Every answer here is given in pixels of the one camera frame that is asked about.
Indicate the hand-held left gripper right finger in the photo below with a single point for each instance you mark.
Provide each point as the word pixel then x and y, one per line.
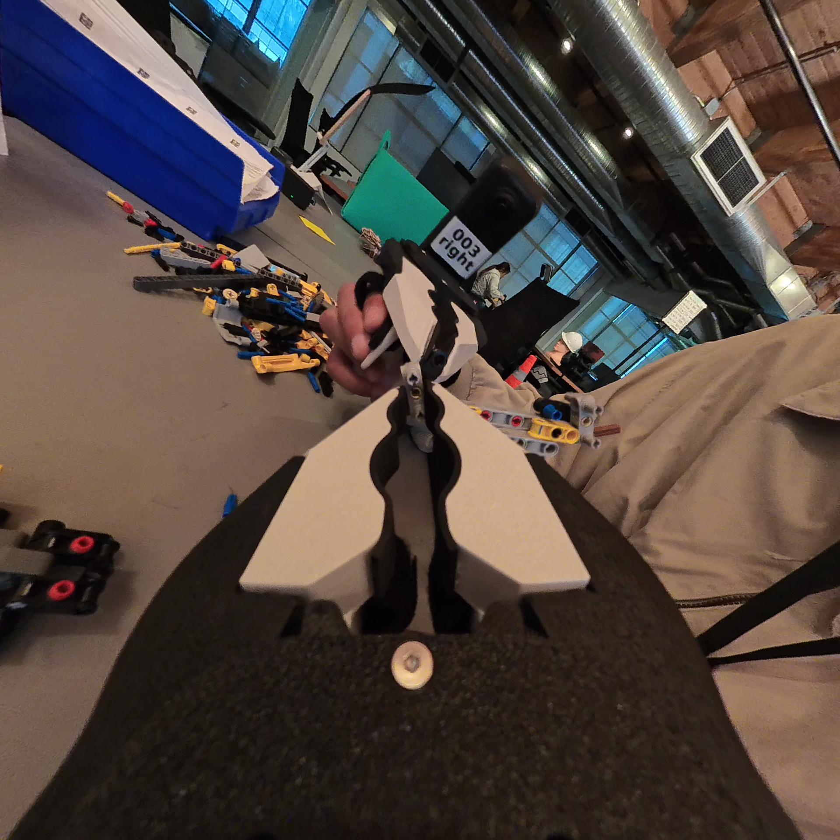
pixel 518 518

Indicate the blue plastic bin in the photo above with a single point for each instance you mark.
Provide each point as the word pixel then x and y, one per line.
pixel 118 118

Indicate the green felt bag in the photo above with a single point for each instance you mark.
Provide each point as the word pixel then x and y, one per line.
pixel 394 197

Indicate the grey beam toy brick subassembly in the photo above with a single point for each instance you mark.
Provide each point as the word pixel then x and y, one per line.
pixel 544 426

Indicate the white articulated lamp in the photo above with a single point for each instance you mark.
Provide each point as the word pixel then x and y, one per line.
pixel 348 111

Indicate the orange cone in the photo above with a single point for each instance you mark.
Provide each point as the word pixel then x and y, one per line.
pixel 522 373

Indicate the black box device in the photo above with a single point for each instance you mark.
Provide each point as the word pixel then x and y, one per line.
pixel 297 189

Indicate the small grey black toy connector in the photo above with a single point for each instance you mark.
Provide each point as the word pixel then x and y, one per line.
pixel 417 407

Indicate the silver air duct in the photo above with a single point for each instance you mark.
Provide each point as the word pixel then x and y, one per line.
pixel 656 98

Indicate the person's right forearm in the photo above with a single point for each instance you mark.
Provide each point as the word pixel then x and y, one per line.
pixel 499 387

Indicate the pile of mixed toy bricks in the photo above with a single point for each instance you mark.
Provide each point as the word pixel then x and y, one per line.
pixel 262 308

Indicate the white hanging sign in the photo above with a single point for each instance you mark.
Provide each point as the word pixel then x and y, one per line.
pixel 684 312

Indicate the white paper sheets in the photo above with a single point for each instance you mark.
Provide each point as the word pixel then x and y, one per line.
pixel 164 85

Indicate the black folding screen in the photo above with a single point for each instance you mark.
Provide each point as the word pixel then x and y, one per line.
pixel 531 321

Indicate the yellow diamond sticker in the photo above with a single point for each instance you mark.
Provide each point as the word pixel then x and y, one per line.
pixel 316 229

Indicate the blue toy brick pin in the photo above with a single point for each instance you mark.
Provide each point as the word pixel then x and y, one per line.
pixel 229 504

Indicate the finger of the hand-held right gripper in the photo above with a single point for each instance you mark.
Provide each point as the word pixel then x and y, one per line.
pixel 459 341
pixel 410 308

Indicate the small wooden model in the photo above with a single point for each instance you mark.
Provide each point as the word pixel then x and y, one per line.
pixel 371 243

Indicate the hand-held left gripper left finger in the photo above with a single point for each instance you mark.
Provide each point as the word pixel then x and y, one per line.
pixel 321 518

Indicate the white ceiling vent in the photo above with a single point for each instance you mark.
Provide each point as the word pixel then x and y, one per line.
pixel 728 167

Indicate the toy brick chassis assembly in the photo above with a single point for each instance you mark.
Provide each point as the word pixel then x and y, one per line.
pixel 59 564

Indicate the black monitor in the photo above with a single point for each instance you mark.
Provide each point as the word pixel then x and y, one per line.
pixel 446 172

